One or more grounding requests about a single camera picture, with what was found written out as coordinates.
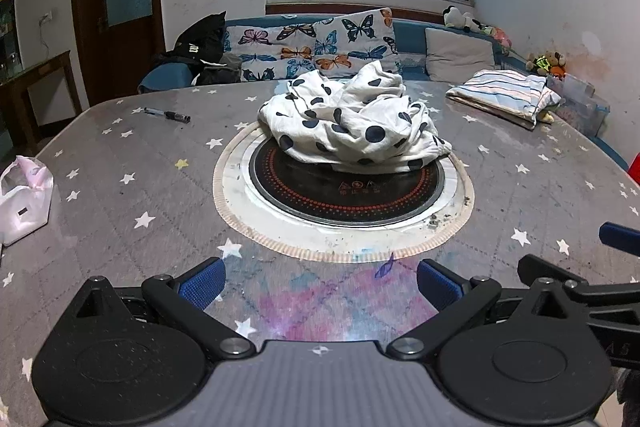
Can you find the dark shelf cabinet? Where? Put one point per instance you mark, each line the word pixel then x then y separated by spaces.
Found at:
pixel 5 7

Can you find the dark grey garment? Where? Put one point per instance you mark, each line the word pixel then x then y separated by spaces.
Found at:
pixel 220 72

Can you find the red object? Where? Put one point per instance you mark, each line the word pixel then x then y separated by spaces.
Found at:
pixel 635 169

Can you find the white wall socket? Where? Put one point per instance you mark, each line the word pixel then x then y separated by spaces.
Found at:
pixel 46 17

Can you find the white plastic bag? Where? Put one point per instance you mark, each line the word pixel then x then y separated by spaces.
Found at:
pixel 22 202

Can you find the clear plastic storage box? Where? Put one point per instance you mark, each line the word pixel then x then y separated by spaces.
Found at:
pixel 580 102

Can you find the yellow cloth item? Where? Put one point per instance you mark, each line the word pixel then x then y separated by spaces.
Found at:
pixel 547 117

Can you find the beige cushion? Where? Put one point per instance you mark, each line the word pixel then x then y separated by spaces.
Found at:
pixel 457 54

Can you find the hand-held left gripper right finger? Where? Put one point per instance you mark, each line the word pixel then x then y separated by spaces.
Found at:
pixel 440 289

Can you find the black pen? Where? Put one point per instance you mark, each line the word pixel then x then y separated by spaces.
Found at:
pixel 165 113

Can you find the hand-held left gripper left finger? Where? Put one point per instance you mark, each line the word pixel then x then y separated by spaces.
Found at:
pixel 202 283

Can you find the panda plush toy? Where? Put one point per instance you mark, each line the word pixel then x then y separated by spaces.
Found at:
pixel 462 19

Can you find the folded striped cloth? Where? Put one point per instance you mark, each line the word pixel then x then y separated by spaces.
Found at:
pixel 505 92

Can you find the white polka dot pants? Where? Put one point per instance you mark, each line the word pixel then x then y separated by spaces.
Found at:
pixel 350 117

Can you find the pink plush toy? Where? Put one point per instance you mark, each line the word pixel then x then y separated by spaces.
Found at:
pixel 500 38

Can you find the brown plush toy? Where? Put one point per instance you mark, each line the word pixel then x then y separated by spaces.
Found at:
pixel 547 62

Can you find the black jacket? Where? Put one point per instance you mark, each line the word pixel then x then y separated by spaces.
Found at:
pixel 200 42

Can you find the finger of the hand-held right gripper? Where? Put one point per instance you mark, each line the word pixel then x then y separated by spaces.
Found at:
pixel 620 234
pixel 550 269

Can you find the wooden side table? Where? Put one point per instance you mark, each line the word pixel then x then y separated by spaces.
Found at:
pixel 30 92

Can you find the blue sofa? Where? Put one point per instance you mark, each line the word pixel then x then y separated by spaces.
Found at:
pixel 410 32

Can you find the grey star print tablecloth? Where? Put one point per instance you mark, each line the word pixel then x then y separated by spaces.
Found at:
pixel 125 207

